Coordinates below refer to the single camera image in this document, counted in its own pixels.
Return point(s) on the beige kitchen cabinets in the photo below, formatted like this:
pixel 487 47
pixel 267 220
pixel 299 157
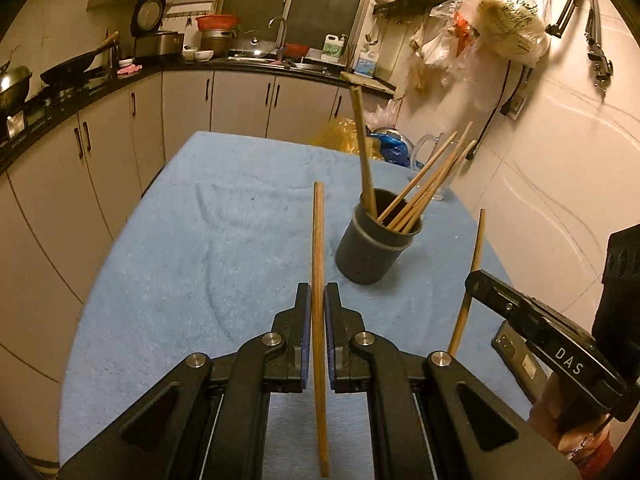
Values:
pixel 185 105

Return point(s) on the clear plastic bags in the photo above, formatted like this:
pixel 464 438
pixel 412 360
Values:
pixel 440 47

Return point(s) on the blue plastic bag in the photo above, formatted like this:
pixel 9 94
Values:
pixel 392 150

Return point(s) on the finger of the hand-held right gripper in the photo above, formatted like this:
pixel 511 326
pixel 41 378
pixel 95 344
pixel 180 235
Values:
pixel 545 335
pixel 520 360

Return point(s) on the wooden cutting board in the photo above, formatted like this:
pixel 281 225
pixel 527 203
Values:
pixel 372 85

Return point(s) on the metal faucet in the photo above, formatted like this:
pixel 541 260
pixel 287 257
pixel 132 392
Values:
pixel 284 35

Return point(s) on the kitchen window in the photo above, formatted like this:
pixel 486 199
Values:
pixel 310 0

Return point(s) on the metal sink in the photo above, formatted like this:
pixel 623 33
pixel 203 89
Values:
pixel 260 62

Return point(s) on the grey chopstick holder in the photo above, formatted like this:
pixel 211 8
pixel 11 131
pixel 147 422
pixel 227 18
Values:
pixel 370 255

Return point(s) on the metal pot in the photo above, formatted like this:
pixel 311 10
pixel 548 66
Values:
pixel 216 44

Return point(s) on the plastic bag of noodles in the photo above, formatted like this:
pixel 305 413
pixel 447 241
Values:
pixel 510 25

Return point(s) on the black gas stove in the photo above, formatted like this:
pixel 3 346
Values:
pixel 55 100

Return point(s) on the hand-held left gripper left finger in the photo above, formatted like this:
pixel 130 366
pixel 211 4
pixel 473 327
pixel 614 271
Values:
pixel 306 350

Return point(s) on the pink cloth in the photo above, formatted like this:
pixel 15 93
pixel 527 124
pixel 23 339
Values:
pixel 129 69

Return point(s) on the person's right hand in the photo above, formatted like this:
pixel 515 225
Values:
pixel 560 410

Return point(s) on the white bowl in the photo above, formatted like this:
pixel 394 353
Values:
pixel 203 56

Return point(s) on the blue table cloth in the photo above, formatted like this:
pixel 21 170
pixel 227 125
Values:
pixel 200 260

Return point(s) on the white plastic bag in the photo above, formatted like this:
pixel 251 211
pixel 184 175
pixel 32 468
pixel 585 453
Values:
pixel 382 117

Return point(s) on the glass pitcher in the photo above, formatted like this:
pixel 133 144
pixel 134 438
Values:
pixel 425 150

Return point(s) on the blue label jug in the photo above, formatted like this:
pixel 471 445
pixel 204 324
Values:
pixel 367 64

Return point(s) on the small red basin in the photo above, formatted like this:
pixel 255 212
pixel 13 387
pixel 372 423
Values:
pixel 296 51

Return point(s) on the green label jug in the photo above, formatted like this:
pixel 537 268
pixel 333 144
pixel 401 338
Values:
pixel 333 50

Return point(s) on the silver wok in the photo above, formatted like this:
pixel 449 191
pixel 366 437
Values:
pixel 15 87

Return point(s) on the wall socket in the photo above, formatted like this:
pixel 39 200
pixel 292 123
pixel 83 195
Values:
pixel 514 107

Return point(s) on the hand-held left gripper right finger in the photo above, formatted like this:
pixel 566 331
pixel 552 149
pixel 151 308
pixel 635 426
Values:
pixel 328 350

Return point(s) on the glass pot lid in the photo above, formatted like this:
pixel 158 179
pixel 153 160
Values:
pixel 255 46

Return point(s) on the black wok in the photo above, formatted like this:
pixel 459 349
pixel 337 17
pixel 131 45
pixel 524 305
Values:
pixel 70 67

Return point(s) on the yellow plastic bag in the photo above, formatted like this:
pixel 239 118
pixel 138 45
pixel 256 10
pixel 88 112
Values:
pixel 345 137

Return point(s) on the black rice cooker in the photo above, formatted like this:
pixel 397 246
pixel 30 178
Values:
pixel 157 42

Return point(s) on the black hanging tool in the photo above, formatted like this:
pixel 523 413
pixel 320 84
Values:
pixel 570 5
pixel 597 45

